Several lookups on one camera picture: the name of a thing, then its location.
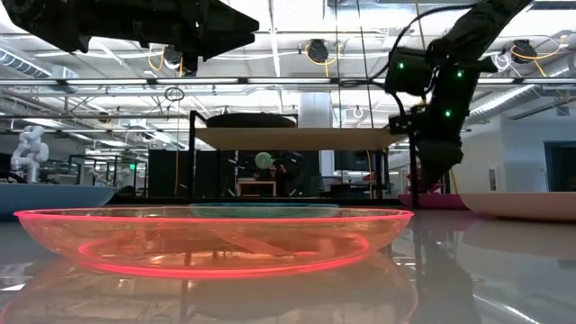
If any teal transparent plate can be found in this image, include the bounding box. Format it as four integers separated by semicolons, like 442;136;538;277
188;202;341;221

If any orange transparent plate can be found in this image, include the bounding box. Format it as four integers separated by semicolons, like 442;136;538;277
13;205;415;280

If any wooden shelf with black frame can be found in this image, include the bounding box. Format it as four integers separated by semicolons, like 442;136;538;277
187;110;419;209

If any hanging black cable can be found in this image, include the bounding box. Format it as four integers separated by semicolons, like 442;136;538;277
356;0;375;131

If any purple opaque plate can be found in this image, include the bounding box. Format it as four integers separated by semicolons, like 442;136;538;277
205;112;298;130

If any salmon pink opaque plate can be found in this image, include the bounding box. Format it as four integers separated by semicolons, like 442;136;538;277
458;191;576;222

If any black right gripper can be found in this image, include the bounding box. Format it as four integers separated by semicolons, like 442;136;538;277
413;134;465;194

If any black ceiling cable reel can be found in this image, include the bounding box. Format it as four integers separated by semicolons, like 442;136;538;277
511;39;539;65
307;39;330;65

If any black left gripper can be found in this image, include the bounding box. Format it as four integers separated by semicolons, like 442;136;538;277
134;0;261;76

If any small wooden table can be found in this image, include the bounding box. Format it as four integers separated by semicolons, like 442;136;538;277
236;179;278;198

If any blue opaque plate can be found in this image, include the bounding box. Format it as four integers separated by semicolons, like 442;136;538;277
0;183;117;221

